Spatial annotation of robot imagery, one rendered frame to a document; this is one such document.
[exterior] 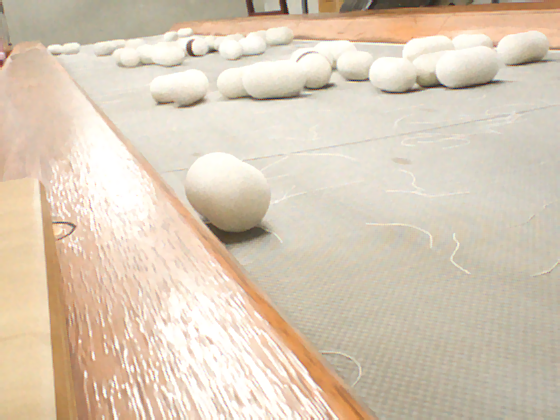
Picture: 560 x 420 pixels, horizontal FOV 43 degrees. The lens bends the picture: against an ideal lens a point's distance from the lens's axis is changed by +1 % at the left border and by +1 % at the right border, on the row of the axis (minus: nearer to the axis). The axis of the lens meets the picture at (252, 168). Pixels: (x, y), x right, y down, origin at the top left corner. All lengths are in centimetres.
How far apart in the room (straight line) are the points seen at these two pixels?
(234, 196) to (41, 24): 509
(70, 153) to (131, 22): 517
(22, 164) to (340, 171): 10
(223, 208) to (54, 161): 4
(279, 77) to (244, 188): 23
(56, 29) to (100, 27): 31
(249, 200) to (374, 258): 4
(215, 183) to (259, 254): 2
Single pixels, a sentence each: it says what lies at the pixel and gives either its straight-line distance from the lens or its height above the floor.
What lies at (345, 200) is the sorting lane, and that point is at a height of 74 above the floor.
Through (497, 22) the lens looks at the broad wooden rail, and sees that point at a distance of 58.
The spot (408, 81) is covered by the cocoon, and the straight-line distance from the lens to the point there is 38.
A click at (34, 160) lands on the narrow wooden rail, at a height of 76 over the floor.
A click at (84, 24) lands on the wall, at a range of 529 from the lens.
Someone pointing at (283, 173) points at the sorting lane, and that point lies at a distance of 24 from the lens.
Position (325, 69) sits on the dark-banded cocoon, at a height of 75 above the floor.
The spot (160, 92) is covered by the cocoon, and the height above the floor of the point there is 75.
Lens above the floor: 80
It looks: 14 degrees down
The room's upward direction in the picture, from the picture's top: 7 degrees counter-clockwise
